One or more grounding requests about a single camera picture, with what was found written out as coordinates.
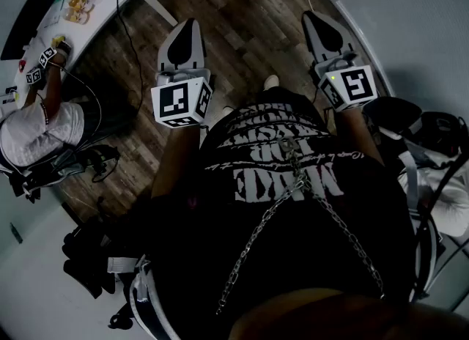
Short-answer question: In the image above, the white paper sheet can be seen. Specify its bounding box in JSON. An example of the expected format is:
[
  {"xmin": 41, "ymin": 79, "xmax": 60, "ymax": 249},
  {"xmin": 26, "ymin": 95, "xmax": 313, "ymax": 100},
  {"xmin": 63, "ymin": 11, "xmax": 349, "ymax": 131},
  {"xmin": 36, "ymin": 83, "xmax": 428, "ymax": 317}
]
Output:
[{"xmin": 35, "ymin": 0, "xmax": 69, "ymax": 31}]

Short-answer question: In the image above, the another person's forearm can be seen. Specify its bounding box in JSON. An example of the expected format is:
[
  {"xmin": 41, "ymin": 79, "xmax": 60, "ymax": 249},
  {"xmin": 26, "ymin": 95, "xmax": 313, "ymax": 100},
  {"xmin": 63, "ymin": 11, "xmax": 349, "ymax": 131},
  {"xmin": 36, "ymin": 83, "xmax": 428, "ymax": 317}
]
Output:
[{"xmin": 23, "ymin": 58, "xmax": 69, "ymax": 112}]

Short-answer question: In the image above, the plastic bag of yellow snacks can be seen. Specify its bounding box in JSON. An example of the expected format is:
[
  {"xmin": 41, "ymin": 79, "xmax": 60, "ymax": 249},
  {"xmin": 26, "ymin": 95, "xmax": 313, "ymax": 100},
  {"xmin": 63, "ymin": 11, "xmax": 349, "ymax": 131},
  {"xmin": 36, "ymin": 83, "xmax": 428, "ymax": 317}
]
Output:
[{"xmin": 62, "ymin": 0, "xmax": 95, "ymax": 25}]

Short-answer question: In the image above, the gray shoulder strap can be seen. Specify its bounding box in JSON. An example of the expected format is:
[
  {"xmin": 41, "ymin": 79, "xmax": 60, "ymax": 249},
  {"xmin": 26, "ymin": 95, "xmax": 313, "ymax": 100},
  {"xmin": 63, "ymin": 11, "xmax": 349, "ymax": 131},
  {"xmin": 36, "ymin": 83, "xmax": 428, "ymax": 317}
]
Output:
[
  {"xmin": 409, "ymin": 202, "xmax": 446, "ymax": 303},
  {"xmin": 130, "ymin": 256, "xmax": 180, "ymax": 340}
]

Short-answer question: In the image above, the person's left forearm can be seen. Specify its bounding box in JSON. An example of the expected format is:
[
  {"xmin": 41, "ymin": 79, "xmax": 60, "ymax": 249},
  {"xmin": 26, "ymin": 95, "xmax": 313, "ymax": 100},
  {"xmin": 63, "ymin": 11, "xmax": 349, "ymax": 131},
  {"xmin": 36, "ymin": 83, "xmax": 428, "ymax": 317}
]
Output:
[{"xmin": 149, "ymin": 120, "xmax": 204, "ymax": 200}]

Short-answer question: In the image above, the black printed t-shirt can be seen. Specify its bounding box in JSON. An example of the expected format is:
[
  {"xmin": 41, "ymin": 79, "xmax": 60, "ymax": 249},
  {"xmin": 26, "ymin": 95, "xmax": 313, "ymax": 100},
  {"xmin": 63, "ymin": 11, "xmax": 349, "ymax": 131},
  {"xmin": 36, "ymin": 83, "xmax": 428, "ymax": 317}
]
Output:
[{"xmin": 144, "ymin": 87, "xmax": 418, "ymax": 340}]

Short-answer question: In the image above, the person's right forearm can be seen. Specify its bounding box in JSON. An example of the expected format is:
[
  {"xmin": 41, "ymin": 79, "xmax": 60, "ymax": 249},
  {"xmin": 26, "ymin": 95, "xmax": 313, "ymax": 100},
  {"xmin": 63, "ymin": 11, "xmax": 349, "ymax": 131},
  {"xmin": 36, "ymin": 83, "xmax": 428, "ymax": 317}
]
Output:
[{"xmin": 335, "ymin": 107, "xmax": 385, "ymax": 167}]

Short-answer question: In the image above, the white power adapter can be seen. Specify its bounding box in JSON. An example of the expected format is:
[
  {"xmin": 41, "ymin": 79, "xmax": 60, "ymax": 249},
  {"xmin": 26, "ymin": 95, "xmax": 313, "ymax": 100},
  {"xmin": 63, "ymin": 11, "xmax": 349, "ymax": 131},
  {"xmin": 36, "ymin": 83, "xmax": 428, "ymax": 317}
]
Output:
[{"xmin": 0, "ymin": 87, "xmax": 20, "ymax": 107}]

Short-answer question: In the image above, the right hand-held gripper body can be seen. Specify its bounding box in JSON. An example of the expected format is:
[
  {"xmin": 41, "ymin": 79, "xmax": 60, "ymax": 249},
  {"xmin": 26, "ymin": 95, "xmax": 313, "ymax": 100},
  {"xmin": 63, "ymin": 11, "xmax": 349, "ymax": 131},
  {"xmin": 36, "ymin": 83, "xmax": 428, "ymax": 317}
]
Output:
[{"xmin": 314, "ymin": 51, "xmax": 379, "ymax": 113}]

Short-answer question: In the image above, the silver chain necklace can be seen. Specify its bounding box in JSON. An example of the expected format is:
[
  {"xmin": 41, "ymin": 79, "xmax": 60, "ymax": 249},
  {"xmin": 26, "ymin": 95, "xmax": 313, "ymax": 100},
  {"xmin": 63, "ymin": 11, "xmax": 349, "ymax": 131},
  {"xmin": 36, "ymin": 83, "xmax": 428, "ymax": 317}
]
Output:
[{"xmin": 215, "ymin": 136, "xmax": 385, "ymax": 316}]

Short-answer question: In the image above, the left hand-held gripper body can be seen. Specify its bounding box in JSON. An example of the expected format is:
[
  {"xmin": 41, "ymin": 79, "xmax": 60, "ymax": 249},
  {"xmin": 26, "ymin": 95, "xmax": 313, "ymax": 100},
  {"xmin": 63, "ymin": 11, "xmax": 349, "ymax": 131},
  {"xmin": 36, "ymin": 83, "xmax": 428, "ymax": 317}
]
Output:
[{"xmin": 149, "ymin": 67, "xmax": 214, "ymax": 129}]

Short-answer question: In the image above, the black bag with white buckle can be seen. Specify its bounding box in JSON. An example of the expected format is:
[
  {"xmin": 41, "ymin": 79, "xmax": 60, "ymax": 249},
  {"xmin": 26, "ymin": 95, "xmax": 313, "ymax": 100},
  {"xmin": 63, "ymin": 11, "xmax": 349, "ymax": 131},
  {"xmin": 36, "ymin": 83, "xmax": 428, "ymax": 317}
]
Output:
[{"xmin": 62, "ymin": 213, "xmax": 147, "ymax": 300}]

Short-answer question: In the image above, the gray webbing strap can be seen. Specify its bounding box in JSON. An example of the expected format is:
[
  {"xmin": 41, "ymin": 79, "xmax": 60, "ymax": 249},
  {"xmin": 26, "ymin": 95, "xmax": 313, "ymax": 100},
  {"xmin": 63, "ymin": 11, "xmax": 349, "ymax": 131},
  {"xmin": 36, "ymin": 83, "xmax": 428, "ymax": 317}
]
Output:
[{"xmin": 399, "ymin": 149, "xmax": 421, "ymax": 211}]

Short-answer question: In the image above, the white table leg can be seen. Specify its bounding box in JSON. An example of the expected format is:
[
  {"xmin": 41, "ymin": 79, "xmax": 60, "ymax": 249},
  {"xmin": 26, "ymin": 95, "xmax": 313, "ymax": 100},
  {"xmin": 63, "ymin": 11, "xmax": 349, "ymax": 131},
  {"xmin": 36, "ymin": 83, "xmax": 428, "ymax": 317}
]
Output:
[{"xmin": 136, "ymin": 0, "xmax": 180, "ymax": 28}]

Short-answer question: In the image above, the white cloth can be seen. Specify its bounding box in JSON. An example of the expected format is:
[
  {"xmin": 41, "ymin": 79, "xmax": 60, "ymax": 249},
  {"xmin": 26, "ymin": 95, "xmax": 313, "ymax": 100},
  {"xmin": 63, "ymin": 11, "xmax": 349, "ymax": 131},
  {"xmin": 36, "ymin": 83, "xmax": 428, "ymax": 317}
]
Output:
[{"xmin": 397, "ymin": 147, "xmax": 469, "ymax": 239}]

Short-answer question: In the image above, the black computer monitor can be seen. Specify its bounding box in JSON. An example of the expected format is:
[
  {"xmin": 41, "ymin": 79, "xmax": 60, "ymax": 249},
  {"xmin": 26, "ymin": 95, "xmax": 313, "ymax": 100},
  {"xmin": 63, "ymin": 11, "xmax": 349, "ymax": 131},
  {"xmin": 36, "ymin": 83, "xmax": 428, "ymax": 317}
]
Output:
[{"xmin": 0, "ymin": 0, "xmax": 76, "ymax": 62}]

